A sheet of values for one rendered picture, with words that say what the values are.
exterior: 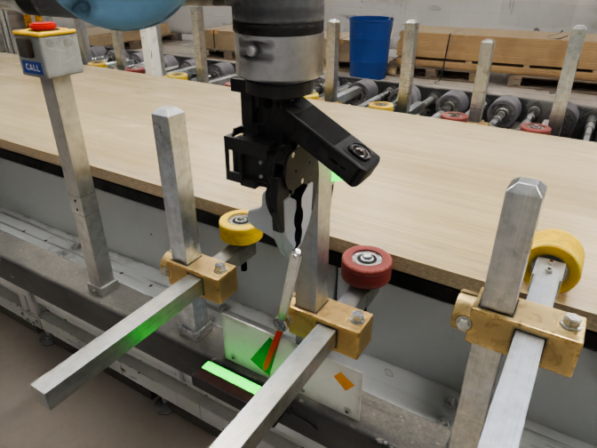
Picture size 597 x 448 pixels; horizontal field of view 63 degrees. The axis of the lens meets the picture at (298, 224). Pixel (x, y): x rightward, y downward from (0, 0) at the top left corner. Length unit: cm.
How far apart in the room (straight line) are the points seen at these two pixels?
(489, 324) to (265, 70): 37
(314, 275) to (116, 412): 126
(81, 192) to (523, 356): 78
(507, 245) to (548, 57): 592
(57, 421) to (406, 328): 128
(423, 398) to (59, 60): 85
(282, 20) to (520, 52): 601
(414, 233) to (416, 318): 16
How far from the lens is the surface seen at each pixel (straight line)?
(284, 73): 48
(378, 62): 635
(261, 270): 106
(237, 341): 86
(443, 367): 98
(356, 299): 77
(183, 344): 95
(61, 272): 123
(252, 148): 53
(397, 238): 85
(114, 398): 188
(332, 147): 49
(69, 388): 72
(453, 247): 85
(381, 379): 99
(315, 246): 66
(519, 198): 54
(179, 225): 81
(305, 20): 48
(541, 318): 61
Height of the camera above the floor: 132
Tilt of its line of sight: 28 degrees down
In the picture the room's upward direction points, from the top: straight up
